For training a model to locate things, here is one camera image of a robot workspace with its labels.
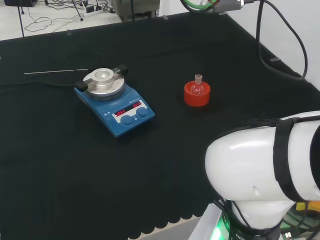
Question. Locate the clear round-bottom flask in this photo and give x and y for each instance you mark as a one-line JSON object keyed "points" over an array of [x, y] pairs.
{"points": [[197, 87]]}

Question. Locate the blue base heater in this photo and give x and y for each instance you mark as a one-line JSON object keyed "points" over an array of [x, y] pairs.
{"points": [[130, 112]]}

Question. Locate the black bench cloth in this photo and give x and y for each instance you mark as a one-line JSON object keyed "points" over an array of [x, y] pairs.
{"points": [[100, 175]]}

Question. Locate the grey metal cabinet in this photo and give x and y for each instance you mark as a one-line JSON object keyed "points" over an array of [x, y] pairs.
{"points": [[137, 10]]}

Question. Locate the glass rod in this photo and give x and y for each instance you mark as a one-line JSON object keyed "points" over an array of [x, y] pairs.
{"points": [[55, 71]]}

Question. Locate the white power strip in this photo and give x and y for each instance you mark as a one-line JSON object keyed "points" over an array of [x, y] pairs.
{"points": [[93, 11]]}

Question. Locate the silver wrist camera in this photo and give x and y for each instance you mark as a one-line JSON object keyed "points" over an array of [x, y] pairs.
{"points": [[230, 5]]}

